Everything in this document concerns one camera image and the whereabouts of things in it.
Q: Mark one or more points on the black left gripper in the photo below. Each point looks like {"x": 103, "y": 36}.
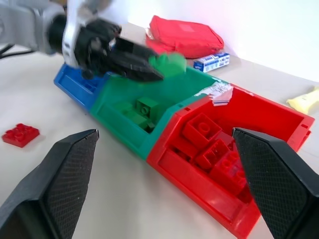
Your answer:
{"x": 94, "y": 44}

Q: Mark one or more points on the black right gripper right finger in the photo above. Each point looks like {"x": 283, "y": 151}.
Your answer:
{"x": 279, "y": 179}

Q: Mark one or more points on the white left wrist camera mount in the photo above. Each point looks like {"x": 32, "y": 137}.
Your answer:
{"x": 71, "y": 30}

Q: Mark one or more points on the pale yellow packet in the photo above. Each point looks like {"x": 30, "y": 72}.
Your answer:
{"x": 304, "y": 100}

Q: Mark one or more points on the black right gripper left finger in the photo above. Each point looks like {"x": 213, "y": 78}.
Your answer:
{"x": 62, "y": 179}

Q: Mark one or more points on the green toy block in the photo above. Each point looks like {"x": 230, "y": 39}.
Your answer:
{"x": 150, "y": 125}
{"x": 138, "y": 120}
{"x": 169, "y": 64}
{"x": 147, "y": 105}

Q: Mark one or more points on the red fabric pouch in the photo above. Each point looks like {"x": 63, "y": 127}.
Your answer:
{"x": 184, "y": 37}

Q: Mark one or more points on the red plastic bin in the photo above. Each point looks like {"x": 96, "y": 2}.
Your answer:
{"x": 261, "y": 117}

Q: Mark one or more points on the blue plastic bin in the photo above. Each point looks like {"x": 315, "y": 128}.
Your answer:
{"x": 74, "y": 84}

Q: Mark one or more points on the green plastic bin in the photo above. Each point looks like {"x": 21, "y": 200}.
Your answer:
{"x": 174, "y": 89}

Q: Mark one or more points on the blue and white carton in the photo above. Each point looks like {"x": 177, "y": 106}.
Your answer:
{"x": 211, "y": 62}

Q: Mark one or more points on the torn white label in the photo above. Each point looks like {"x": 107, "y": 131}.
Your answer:
{"x": 219, "y": 94}

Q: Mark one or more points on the flat red toy block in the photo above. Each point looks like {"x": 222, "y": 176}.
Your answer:
{"x": 21, "y": 135}

